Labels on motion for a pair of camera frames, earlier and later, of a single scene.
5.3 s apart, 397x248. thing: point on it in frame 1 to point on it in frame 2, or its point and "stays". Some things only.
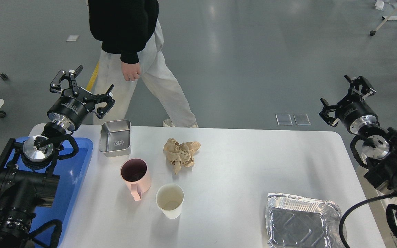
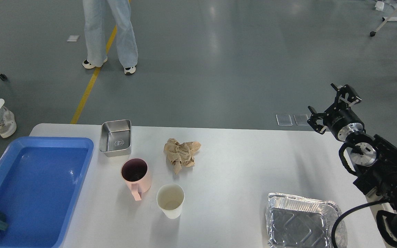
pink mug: [135, 172] stays
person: [132, 42] to [4, 120]
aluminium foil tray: [294, 221] stays
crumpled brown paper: [179, 154] stays
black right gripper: [355, 113] to [342, 120]
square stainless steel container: [115, 138] stays
